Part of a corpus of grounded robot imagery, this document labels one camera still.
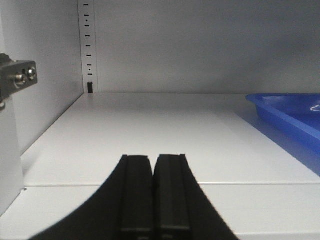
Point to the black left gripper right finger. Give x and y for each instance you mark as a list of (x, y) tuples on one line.
[(182, 210)]

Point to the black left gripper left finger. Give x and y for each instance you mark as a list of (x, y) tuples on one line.
[(121, 209)]

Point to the grey metal cabinet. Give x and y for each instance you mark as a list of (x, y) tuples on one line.
[(152, 77)]

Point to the blue plastic tray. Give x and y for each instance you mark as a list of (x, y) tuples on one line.
[(295, 114)]

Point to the metal door hinge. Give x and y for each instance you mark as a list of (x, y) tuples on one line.
[(15, 76)]

